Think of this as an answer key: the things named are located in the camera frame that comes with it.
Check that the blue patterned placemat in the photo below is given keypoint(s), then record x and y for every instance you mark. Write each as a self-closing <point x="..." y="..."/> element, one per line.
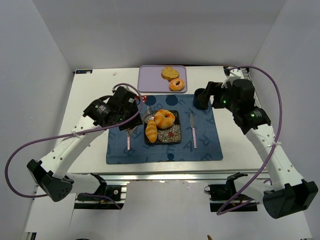
<point x="207" y="139"/>

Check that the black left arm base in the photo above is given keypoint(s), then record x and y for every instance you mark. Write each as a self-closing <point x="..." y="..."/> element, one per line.
<point x="106" y="197"/>

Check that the knife with pink handle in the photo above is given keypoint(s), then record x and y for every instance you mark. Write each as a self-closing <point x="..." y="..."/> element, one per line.
<point x="192" y="125"/>

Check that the sugared orange donut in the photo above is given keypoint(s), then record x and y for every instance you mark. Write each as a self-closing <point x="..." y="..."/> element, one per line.
<point x="177" y="85"/>

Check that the black floral square plate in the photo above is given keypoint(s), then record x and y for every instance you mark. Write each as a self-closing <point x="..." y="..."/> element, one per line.
<point x="168" y="127"/>

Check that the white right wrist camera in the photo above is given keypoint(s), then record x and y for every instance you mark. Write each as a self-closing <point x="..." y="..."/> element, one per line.
<point x="231" y="73"/>

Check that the black logo sticker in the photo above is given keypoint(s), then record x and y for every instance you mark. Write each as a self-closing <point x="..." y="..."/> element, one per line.
<point x="83" y="71"/>

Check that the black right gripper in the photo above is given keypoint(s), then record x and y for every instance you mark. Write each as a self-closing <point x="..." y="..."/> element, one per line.
<point x="210" y="93"/>

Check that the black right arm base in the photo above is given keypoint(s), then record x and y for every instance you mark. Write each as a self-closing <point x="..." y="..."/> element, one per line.
<point x="219" y="194"/>

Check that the brown bread slice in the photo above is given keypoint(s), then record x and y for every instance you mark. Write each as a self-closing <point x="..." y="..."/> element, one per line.
<point x="168" y="73"/>

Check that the aluminium front frame rail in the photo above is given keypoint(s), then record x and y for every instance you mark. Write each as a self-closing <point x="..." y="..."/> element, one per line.
<point x="210" y="176"/>

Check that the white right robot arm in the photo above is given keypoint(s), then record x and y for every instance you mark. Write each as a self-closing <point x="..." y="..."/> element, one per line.
<point x="288" y="192"/>

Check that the striped orange bread roll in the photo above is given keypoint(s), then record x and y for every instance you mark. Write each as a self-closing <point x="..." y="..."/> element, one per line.
<point x="151" y="131"/>

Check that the lilac plastic tray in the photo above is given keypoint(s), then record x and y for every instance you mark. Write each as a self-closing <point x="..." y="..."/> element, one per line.
<point x="151" y="81"/>

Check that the fork with pink handle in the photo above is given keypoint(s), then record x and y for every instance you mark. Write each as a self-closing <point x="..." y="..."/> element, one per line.
<point x="128" y="142"/>

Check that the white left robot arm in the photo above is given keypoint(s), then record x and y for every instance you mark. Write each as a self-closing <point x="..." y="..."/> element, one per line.
<point x="51" y="171"/>

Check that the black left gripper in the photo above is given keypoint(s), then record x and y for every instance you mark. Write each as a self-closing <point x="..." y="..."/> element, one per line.
<point x="130" y="124"/>

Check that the dark green mug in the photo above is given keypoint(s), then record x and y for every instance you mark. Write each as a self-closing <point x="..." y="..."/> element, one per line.
<point x="196" y="102"/>

